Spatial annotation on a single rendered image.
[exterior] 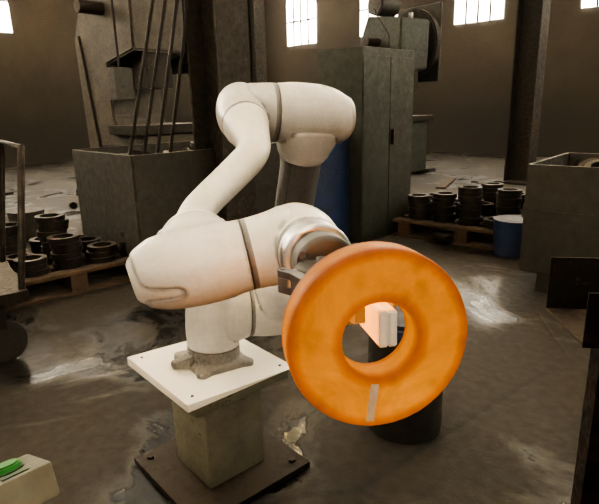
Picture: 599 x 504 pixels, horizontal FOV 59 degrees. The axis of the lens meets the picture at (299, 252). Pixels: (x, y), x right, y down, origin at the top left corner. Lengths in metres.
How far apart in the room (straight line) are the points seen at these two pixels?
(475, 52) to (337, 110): 10.89
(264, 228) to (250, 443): 1.11
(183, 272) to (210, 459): 1.03
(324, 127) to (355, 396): 0.86
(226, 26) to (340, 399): 3.23
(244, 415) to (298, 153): 0.81
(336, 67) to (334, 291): 3.97
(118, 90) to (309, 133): 4.53
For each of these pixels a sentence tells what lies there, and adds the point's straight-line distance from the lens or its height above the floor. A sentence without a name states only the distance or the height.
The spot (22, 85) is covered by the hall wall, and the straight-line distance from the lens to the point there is 12.72.
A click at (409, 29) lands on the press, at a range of 8.60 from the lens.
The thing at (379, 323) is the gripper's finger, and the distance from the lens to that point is 0.43.
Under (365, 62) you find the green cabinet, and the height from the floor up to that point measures 1.38.
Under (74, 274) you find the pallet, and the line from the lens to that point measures 3.54.
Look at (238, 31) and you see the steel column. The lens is 3.63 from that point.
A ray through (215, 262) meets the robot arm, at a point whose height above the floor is 0.90.
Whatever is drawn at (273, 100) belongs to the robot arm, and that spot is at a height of 1.11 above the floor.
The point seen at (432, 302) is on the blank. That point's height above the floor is 0.94.
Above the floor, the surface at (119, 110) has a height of 1.08.
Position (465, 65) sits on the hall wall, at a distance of 12.17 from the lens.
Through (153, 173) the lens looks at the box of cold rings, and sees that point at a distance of 3.54.
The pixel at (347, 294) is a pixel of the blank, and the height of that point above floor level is 0.95.
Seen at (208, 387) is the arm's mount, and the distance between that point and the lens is 1.51.
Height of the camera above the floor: 1.10
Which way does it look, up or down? 15 degrees down
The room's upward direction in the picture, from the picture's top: 1 degrees counter-clockwise
